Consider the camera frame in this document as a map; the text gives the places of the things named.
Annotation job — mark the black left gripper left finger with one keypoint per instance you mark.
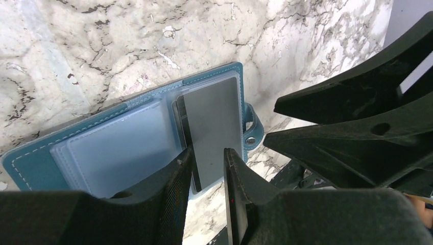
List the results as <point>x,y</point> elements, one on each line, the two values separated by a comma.
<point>152,211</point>

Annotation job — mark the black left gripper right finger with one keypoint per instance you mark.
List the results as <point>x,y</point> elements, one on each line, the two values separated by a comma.
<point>260,213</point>

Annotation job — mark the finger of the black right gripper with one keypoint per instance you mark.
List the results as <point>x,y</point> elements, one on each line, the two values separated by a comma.
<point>365,90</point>
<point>392,149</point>

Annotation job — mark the teal leather card holder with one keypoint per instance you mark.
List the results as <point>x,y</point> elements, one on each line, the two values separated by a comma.
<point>121,146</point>

